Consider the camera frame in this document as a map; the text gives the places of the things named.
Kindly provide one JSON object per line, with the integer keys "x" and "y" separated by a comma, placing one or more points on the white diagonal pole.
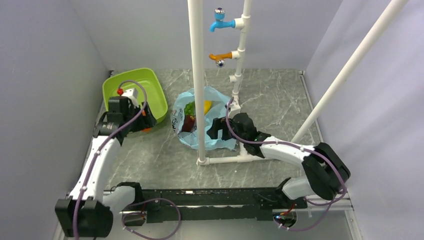
{"x": 377, "y": 29}

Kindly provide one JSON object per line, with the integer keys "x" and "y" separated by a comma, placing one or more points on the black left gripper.
{"x": 148, "y": 121}

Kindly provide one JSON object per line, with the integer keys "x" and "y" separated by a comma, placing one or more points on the blue plastic faucet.
{"x": 219, "y": 23}

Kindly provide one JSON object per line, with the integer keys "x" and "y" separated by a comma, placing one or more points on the orange plastic faucet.
{"x": 219, "y": 59}

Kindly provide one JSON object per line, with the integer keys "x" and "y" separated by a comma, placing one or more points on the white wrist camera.
{"x": 233, "y": 108}
{"x": 131, "y": 93}

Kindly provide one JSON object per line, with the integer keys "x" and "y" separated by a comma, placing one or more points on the green fake grape bunch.
{"x": 190, "y": 109}

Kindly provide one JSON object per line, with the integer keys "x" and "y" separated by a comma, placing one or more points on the dark red fake apple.
{"x": 188, "y": 123}

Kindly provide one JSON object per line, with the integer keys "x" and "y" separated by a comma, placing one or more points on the light blue printed plastic bag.
{"x": 217, "y": 110}

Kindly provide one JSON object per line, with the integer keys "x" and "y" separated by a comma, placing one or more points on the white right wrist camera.
{"x": 233, "y": 108}

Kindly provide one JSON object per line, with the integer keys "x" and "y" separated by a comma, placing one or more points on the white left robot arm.
{"x": 86, "y": 212}

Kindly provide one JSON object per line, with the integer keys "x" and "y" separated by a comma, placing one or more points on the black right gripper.
{"x": 218, "y": 124}

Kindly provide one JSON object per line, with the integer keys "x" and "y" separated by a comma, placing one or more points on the orange fake orange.
{"x": 146, "y": 129}

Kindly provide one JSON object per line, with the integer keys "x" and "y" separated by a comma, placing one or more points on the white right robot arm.
{"x": 325, "y": 174}

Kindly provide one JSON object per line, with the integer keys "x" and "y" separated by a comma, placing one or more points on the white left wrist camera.
{"x": 131, "y": 93}

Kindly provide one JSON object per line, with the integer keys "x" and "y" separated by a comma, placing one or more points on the yellow fake mango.
{"x": 207, "y": 106}

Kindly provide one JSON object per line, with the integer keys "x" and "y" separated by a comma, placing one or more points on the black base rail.
{"x": 259, "y": 203}

